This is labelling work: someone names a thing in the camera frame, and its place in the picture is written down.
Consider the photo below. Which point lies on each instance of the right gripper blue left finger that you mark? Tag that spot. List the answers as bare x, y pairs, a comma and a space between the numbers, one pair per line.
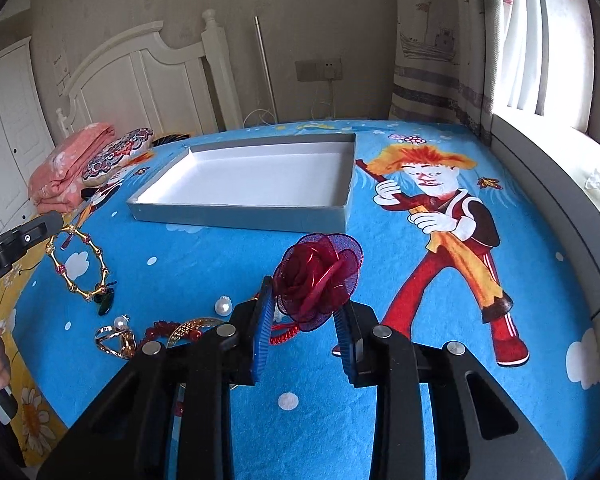
253, 320

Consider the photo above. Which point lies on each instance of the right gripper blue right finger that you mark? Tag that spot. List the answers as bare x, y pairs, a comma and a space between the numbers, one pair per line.
358, 332

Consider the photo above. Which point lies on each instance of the red fabric rose flower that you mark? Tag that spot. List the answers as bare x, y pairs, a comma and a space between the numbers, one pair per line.
316, 277

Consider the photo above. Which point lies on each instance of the red cord bracelet gold beads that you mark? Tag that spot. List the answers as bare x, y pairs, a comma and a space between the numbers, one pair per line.
283, 332

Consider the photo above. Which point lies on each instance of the black green glass brooch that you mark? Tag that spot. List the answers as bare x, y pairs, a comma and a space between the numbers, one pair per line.
104, 299

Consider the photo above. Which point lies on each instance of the large white pearl earring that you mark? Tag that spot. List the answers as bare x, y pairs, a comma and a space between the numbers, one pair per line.
223, 307

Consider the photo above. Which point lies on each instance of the gold bangle watch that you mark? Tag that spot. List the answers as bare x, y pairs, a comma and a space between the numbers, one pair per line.
191, 331

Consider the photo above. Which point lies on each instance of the folded pink blanket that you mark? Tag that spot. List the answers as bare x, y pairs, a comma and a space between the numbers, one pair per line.
56, 184

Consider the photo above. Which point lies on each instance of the blue cartoon bed sheet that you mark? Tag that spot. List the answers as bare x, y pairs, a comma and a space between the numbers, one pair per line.
489, 369

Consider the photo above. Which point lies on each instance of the white wardrobe door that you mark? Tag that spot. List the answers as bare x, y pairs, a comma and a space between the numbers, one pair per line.
25, 140

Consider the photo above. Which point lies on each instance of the grey shallow cardboard box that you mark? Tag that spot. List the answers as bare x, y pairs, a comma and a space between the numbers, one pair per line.
278, 183

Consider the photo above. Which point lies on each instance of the round patterned cushion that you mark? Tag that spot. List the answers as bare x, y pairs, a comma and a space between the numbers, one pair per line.
115, 155

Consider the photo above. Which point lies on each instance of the white wooden headboard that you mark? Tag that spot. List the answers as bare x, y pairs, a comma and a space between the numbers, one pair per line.
136, 80

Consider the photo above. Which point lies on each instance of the printed ship curtain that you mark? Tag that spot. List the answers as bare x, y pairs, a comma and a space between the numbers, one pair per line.
448, 53

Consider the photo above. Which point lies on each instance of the wall power socket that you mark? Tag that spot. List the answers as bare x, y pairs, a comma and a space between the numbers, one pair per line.
319, 70

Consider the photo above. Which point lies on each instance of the metal rod against wall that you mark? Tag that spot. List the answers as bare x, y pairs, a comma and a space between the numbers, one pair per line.
265, 68

